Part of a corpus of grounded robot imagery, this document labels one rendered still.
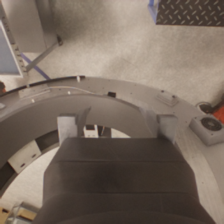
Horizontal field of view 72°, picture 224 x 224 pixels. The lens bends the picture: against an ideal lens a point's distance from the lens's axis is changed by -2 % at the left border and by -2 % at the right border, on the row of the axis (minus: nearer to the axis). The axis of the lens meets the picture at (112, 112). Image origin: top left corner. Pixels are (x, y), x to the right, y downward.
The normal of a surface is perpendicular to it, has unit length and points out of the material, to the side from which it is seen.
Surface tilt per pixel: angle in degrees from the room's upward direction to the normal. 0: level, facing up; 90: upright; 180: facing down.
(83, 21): 0
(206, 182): 90
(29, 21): 0
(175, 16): 0
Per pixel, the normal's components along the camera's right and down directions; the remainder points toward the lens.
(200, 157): -0.01, -0.76
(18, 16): -0.11, 0.64
